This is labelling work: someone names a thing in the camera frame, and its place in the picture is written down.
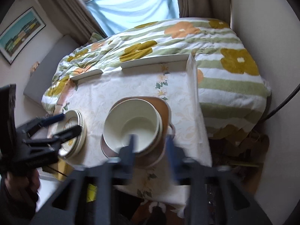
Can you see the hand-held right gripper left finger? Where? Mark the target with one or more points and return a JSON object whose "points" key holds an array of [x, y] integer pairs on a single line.
{"points": [[131, 150]]}

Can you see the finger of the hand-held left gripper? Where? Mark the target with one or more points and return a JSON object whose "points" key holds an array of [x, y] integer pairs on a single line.
{"points": [[68, 133], [55, 117]]}

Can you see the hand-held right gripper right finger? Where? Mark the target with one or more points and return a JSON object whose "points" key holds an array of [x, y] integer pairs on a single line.
{"points": [[171, 154]]}

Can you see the large white deep plate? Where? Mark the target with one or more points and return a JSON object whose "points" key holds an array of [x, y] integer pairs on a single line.
{"points": [[160, 127]]}

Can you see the white bowl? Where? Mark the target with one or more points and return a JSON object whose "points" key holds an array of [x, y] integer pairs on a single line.
{"points": [[140, 112]]}

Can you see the brown square plate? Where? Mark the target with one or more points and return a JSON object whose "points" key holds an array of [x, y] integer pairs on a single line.
{"points": [[164, 107]]}

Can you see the person's left forearm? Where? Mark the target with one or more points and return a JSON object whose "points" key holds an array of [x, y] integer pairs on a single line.
{"points": [[11, 208]]}

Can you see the person's left hand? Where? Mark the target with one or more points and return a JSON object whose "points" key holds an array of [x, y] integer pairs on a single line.
{"points": [[28, 185]]}

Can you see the grey padded panel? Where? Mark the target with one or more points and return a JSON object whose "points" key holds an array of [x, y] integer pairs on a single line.
{"points": [[46, 75]]}

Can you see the white floral tablecloth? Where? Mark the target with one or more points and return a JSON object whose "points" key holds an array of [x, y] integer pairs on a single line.
{"points": [[182, 98]]}

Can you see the yellow object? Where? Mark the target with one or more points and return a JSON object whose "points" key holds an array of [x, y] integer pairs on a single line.
{"points": [[91, 192]]}

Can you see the brown slipper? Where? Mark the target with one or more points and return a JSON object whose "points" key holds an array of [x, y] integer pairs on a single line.
{"points": [[159, 215]]}

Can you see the brown patterned rug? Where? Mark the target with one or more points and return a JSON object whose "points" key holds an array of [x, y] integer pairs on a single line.
{"points": [[239, 145]]}

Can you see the floral striped blanket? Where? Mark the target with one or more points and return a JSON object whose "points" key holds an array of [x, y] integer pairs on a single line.
{"points": [[222, 86]]}

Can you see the green patterned pillow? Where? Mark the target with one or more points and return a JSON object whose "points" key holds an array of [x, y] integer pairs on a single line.
{"points": [[95, 37]]}

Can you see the framed picture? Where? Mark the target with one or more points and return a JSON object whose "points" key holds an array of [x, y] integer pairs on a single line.
{"points": [[18, 35]]}

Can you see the brown curtain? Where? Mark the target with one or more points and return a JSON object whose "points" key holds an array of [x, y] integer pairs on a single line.
{"points": [[199, 0], [77, 18]]}

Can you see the light blue cloth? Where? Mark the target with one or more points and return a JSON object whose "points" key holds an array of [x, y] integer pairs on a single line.
{"points": [[131, 11]]}

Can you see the small wall ornament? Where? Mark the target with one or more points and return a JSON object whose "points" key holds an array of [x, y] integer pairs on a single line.
{"points": [[35, 67]]}

